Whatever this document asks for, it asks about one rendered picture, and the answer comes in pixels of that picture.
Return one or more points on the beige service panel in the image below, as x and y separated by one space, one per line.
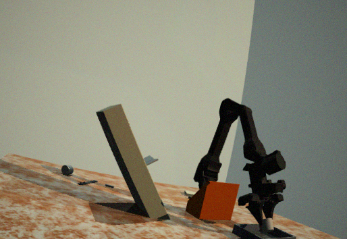
129 158

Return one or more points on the cream cylinder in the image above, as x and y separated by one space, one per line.
67 169

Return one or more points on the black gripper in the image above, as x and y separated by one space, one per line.
258 203

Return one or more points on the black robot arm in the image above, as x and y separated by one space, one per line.
209 165

